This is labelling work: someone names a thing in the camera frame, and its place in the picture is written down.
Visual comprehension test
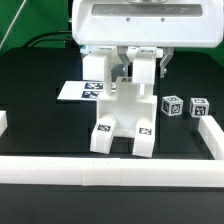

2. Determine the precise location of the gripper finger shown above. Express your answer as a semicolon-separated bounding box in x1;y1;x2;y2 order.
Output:
117;46;130;76
160;47;174;78

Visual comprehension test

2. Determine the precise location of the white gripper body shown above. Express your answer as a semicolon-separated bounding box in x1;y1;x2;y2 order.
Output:
72;0;224;48

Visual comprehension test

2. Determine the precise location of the white chair seat part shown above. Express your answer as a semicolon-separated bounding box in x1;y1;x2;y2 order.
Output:
97;76;157;138

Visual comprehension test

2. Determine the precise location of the white chair back frame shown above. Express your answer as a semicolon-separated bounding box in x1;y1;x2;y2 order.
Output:
83;46;158;95

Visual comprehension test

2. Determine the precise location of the white right fence bar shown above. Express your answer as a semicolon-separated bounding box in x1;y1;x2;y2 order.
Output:
198;115;224;160

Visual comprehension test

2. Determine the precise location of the white fence bar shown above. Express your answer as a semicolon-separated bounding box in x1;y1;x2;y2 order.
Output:
0;156;224;187
198;115;224;160
0;111;8;137

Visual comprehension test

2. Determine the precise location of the white left fence bar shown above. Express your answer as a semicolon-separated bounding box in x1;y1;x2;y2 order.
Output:
0;111;8;137

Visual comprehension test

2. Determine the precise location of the white front fence bar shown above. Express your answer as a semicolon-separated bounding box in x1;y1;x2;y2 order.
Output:
0;156;224;187

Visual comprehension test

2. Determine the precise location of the black cable with connector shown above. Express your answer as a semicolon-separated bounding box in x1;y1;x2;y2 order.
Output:
22;30;74;48

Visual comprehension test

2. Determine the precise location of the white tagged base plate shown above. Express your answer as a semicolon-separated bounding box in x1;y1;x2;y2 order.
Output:
56;80;118;101

